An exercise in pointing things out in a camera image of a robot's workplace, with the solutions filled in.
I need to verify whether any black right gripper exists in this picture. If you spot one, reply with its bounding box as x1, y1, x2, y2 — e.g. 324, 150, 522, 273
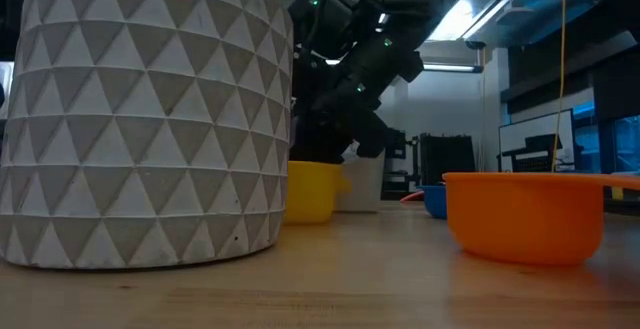
289, 66, 396, 166

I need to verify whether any grey plastic basket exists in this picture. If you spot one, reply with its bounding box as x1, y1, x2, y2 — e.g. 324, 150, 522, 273
333, 143, 387, 214

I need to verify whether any yellow measuring cup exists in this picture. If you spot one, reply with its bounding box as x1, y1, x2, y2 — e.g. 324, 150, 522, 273
283, 160, 353, 226

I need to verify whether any blue measuring cup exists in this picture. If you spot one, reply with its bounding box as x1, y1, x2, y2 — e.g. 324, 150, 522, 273
418, 184, 449, 220

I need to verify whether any orange measuring cup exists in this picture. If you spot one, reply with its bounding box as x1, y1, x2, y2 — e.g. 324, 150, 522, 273
442, 171, 640, 267

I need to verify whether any black equipment stand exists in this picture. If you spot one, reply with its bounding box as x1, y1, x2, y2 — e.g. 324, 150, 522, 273
382, 127, 420, 201

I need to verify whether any black equipment rack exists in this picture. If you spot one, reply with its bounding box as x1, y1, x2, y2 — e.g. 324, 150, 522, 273
419, 132, 476, 186

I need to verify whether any white geometric concrete planter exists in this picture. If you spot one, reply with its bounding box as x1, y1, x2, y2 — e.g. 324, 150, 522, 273
0, 0, 295, 271

